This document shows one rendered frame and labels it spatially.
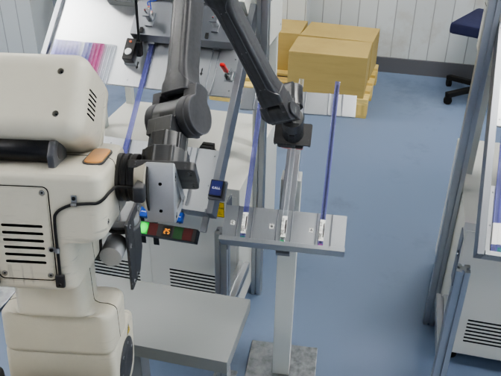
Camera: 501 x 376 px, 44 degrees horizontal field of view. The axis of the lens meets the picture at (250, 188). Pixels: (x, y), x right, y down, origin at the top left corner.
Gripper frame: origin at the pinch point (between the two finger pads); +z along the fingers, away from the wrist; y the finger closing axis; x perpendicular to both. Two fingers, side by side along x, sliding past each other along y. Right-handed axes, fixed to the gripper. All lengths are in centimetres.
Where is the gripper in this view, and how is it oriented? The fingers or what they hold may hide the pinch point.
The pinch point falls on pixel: (293, 145)
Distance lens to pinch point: 181.4
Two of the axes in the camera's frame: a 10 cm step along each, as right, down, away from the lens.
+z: 0.8, 3.1, 9.5
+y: -9.9, -1.0, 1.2
